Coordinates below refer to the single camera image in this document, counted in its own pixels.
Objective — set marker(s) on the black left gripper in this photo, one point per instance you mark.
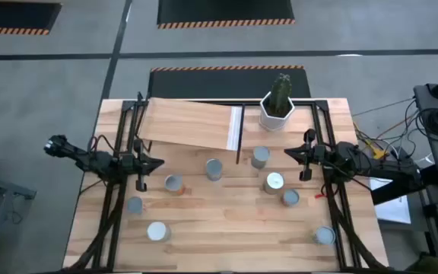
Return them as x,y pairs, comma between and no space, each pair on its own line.
133,163

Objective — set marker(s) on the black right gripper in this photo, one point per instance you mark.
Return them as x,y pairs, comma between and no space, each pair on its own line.
318,153

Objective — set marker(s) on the pink mixed fruit can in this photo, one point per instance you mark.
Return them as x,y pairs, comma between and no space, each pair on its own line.
173,182

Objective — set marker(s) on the large green oranges can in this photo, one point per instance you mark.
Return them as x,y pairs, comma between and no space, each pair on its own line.
274,180

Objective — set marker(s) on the blue berries can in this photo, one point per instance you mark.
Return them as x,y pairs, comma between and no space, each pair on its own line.
260,154

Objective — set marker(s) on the small carrot-print can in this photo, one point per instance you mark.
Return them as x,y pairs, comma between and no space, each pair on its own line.
134,204

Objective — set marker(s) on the large blue peaches can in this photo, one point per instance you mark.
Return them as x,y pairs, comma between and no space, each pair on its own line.
157,231

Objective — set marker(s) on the large yellow-green fruit can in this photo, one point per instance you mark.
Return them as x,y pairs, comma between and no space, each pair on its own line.
324,235

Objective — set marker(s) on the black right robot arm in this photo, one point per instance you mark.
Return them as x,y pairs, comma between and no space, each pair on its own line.
356,160

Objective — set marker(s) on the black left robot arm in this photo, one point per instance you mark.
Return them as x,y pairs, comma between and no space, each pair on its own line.
89,161

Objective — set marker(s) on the white hexagonal plant pot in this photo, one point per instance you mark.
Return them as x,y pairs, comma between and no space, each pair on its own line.
270,122

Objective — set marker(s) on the small red clip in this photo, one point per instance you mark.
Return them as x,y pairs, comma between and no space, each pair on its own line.
319,196

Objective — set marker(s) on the light wooden board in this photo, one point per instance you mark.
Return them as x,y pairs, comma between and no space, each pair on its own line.
188,122

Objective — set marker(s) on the black mat with striped edge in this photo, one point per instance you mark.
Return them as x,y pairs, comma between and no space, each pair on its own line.
211,83
13,15
223,11

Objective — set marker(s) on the black desk support bar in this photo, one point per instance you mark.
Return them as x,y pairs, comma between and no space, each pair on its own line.
401,190

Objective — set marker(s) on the white paper sheet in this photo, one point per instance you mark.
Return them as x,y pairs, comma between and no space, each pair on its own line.
394,209

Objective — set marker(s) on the grey equipment stand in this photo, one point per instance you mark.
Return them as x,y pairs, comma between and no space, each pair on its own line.
426,99

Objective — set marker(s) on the black metal table frame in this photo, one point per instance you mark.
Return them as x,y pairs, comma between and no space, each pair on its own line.
321,105

